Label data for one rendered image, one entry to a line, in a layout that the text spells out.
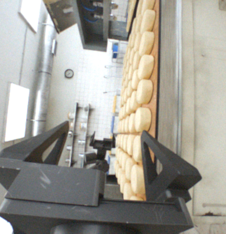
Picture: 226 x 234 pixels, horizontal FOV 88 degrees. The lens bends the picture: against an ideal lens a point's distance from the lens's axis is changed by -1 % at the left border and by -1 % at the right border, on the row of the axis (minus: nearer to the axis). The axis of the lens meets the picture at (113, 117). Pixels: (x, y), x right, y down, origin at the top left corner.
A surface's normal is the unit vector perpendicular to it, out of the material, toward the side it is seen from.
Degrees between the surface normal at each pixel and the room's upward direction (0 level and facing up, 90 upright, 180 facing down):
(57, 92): 90
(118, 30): 90
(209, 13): 90
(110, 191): 90
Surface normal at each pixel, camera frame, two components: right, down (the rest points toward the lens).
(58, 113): 0.07, 0.00
